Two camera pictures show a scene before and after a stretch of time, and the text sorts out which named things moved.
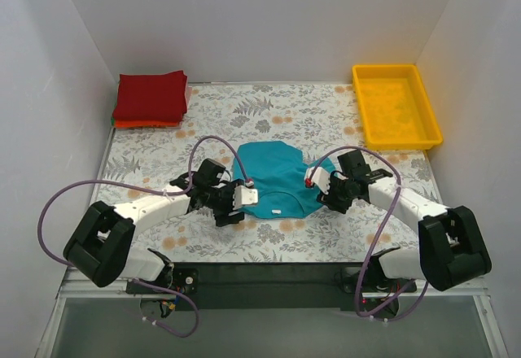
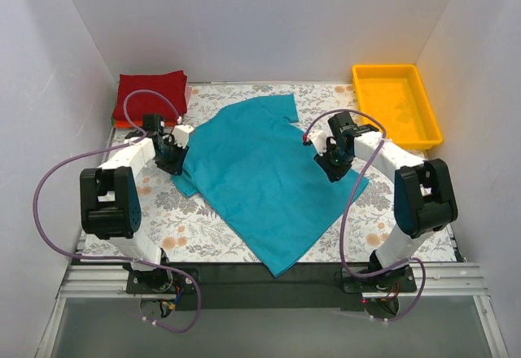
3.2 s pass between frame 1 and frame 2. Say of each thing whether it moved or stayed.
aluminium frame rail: stayed
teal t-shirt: moved
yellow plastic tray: stayed
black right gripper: moved
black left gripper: moved
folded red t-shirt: stayed
